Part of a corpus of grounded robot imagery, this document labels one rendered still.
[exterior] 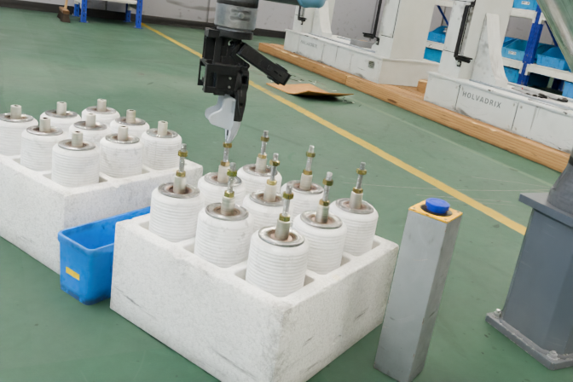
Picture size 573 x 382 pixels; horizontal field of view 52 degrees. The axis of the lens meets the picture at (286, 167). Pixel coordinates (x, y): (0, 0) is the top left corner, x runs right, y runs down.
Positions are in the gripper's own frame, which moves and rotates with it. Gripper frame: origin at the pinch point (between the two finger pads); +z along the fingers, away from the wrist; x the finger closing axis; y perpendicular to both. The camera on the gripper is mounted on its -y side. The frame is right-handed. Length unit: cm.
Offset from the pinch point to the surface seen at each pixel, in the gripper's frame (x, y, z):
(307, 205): 7.6, -14.7, 11.2
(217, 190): 4.2, 2.8, 9.9
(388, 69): -267, -181, 16
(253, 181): -2.6, -6.4, 10.2
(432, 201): 29.4, -27.5, 1.5
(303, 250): 30.1, -5.5, 9.8
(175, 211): 11.4, 11.7, 11.4
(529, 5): -427, -423, -48
